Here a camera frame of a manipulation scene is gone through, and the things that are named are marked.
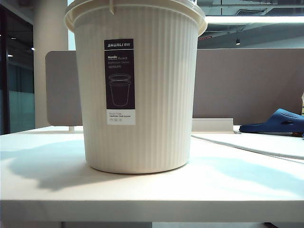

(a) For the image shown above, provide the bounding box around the white ribbed plastic trash can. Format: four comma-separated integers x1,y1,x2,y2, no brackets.
64,0,208,175

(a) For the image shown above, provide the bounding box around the black white product label sticker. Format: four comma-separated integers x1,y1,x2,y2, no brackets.
104,38,136,126

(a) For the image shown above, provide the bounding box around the light grey desk partition panel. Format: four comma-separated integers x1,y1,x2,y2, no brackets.
45,50,84,126

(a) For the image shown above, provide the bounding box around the mauve desk partition panel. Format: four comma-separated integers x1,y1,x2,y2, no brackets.
193,48,304,119

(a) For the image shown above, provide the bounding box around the blue rubber slipper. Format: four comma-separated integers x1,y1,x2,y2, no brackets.
238,108,304,138

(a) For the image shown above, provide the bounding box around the white table mat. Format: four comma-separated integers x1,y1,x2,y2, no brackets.
191,133,304,164

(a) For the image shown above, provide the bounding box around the white round column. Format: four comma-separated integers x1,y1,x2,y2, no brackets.
33,0,76,129

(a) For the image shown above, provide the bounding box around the white linear ceiling light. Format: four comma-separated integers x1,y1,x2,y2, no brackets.
204,16,304,24

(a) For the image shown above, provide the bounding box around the white desk cable rail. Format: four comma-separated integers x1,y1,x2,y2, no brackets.
191,118,235,133

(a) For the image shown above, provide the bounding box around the glass partition with black frame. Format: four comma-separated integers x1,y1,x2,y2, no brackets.
0,0,35,136

